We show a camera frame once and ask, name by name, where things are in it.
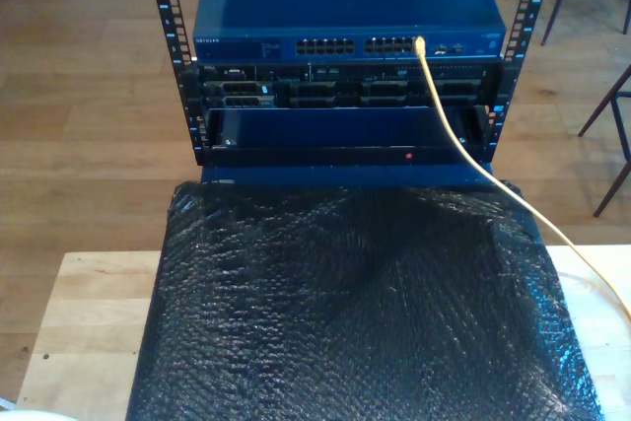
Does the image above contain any yellow network cable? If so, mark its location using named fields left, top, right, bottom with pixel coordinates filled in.
left=413, top=35, right=631, bottom=321

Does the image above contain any black rack tray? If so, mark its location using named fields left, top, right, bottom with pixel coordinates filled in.
left=202, top=105, right=496, bottom=169

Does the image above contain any black rack server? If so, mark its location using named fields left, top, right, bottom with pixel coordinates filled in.
left=195, top=59, right=505, bottom=111

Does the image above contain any black bubble mat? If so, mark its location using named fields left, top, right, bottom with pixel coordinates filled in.
left=125, top=178, right=605, bottom=421

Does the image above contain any blue rack base plate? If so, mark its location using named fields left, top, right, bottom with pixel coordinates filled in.
left=199, top=163, right=497, bottom=190

